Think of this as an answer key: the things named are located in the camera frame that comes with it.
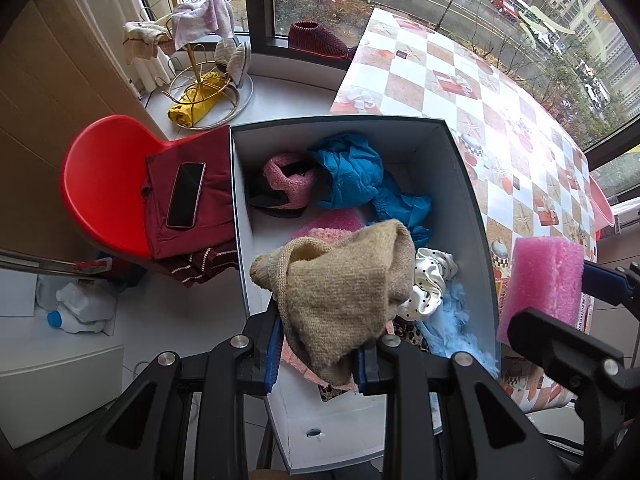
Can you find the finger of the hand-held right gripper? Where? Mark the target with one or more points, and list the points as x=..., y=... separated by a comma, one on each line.
x=550, y=342
x=602, y=280

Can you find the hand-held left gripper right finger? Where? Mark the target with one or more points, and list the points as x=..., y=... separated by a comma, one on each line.
x=361, y=375

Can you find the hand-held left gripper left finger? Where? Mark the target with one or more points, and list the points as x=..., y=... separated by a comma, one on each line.
x=274, y=360

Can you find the pink sponge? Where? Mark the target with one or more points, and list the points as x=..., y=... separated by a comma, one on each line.
x=540, y=285
x=335, y=220

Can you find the leopard print scrunchie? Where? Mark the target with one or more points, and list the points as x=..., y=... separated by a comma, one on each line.
x=407, y=332

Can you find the grey cardboard storage box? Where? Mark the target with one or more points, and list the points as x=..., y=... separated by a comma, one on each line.
x=350, y=440

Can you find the beige knit sock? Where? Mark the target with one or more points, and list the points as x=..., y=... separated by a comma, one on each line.
x=340, y=290

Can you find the light blue feather puff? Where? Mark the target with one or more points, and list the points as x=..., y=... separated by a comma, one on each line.
x=460, y=325

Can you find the cream polka-dot scrunchie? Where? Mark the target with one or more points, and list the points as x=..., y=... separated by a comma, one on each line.
x=430, y=280

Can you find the blue crinkled cloth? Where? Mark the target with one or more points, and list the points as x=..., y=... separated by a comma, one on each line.
x=345, y=165
x=400, y=207

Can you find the pink sock with black lining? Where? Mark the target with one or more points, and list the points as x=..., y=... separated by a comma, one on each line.
x=285, y=175

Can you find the pink plastic basin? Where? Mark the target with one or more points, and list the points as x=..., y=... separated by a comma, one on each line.
x=600, y=200

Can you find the dark red striped garment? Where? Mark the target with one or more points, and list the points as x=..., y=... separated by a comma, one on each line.
x=200, y=265

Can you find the dark red folded garment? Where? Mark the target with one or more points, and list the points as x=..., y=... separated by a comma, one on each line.
x=215, y=195

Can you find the black smartphone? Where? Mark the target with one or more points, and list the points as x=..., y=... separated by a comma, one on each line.
x=185, y=195

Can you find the white jug with blue cap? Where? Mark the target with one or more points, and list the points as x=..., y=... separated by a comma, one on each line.
x=80, y=310

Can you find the white low cabinet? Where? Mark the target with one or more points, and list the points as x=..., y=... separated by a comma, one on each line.
x=55, y=395

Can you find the red plastic chair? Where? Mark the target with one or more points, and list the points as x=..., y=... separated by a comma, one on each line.
x=100, y=185

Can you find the checkered printed tablecloth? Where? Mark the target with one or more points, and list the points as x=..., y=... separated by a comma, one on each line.
x=450, y=85

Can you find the yellow folded umbrella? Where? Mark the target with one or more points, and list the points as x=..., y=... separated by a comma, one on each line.
x=195, y=105

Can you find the red car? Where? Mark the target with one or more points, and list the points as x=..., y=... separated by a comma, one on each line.
x=504, y=5

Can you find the grey white cloth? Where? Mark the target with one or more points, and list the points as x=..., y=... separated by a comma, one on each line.
x=232, y=60

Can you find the dark red knit slipper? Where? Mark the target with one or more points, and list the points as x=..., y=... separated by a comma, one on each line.
x=320, y=37

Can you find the beige towel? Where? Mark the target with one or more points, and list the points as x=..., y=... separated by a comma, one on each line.
x=142, y=40

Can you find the pink towel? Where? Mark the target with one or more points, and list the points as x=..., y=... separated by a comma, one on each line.
x=205, y=17

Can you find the brown cardboard sheet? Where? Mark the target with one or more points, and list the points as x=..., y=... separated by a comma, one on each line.
x=50, y=85

